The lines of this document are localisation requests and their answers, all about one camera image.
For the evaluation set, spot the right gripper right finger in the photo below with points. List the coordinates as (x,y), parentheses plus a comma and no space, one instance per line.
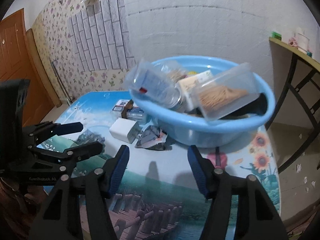
(257,218)

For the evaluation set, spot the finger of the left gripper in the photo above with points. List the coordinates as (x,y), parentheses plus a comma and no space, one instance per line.
(70,156)
(36,134)

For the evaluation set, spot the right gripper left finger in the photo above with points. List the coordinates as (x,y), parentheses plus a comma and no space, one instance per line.
(59,217)

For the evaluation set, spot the silver snack wrapper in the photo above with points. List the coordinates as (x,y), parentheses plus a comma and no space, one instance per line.
(155,139)

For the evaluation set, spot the clear glass bottle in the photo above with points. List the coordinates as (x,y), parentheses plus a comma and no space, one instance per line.
(148,79)

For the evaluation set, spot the clear toothpick box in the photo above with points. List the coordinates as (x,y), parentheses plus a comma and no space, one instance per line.
(226,92)

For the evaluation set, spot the face tissue pack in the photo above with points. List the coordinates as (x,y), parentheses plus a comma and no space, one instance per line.
(187,85)

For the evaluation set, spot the bag of cotton swabs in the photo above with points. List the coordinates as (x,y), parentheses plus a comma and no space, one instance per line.
(174,70)

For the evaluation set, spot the white charger adapter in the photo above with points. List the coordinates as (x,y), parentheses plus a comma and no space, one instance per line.
(125,130)

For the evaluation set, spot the wooden door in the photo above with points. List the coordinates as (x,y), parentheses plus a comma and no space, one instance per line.
(20,59)

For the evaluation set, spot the blue plastic basin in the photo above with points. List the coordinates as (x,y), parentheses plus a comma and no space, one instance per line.
(191,128)

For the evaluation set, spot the side table with black legs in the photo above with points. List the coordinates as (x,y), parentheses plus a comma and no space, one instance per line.
(297,56)

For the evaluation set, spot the white paper cup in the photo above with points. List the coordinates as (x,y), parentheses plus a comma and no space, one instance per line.
(302,40)

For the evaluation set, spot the green small box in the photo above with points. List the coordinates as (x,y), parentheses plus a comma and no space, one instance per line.
(276,35)

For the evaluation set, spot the clear box with brown strap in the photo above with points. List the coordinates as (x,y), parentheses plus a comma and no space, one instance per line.
(127,109)

